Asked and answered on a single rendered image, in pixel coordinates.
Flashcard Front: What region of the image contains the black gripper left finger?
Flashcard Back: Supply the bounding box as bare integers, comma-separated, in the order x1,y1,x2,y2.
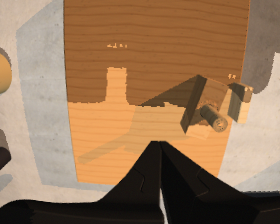
0,141,165,224

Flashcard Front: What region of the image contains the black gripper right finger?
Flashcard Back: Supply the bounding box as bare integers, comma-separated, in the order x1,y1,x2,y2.
159,141,280,224

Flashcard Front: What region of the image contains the orange wooden board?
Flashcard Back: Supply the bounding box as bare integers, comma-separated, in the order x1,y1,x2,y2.
63,0,250,185

